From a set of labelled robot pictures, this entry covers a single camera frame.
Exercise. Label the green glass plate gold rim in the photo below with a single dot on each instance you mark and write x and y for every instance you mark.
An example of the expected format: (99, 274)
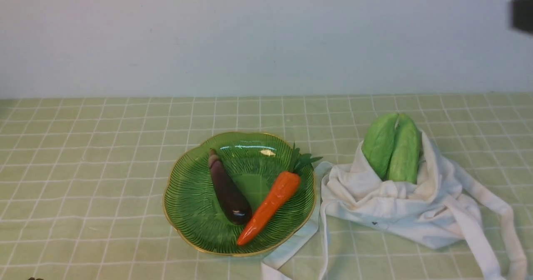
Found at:
(253, 160)

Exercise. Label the light green chayote vegetable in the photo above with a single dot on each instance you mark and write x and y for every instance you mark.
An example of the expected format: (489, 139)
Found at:
(392, 147)

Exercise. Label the green checkered tablecloth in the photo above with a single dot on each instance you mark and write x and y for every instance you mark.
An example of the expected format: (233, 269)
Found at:
(82, 178)

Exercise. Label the white cloth bag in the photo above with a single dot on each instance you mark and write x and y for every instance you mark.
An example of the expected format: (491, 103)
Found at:
(437, 211)

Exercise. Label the orange carrot with green leaves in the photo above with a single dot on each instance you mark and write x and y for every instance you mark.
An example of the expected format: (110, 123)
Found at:
(284, 187)

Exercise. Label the dark purple eggplant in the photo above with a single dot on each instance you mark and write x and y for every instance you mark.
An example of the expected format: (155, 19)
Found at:
(232, 201)

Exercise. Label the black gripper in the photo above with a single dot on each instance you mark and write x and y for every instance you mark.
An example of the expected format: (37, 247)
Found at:
(521, 15)

